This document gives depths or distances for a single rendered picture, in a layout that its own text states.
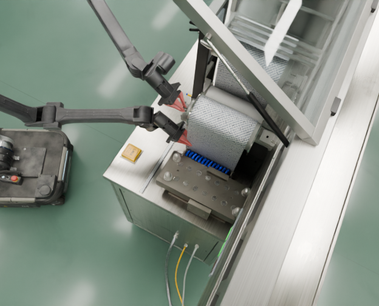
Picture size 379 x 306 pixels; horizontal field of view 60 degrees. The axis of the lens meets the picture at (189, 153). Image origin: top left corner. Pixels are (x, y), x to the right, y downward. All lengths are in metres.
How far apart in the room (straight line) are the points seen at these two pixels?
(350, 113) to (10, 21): 3.16
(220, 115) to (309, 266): 0.59
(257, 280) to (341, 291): 1.93
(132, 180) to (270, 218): 0.92
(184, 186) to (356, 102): 0.72
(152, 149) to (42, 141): 1.11
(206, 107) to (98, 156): 1.53
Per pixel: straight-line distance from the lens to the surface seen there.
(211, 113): 1.22
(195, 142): 1.38
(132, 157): 1.56
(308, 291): 0.96
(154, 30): 3.35
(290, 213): 0.75
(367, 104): 1.27
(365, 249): 2.75
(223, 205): 1.38
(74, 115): 1.39
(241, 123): 1.21
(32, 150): 2.48
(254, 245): 0.71
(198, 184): 1.39
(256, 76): 0.72
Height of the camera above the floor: 2.33
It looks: 64 degrees down
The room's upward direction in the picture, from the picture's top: 8 degrees clockwise
